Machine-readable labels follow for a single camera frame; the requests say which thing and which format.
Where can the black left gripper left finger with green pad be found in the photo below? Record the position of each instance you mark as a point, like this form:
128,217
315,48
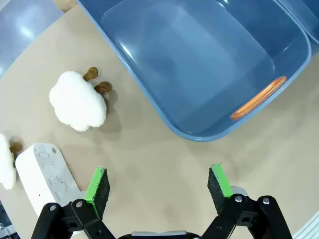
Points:
99,194

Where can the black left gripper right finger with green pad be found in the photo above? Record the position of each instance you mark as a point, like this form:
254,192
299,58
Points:
216,191

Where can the white digital clock grey face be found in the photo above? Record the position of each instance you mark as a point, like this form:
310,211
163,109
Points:
42,174

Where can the white plush sheep brown feet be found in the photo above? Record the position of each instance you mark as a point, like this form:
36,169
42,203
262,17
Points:
6,164
77,102

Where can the person's right hand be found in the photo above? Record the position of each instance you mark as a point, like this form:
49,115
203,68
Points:
65,3

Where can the white aluminium rail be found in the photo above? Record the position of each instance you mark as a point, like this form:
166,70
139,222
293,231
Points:
309,230

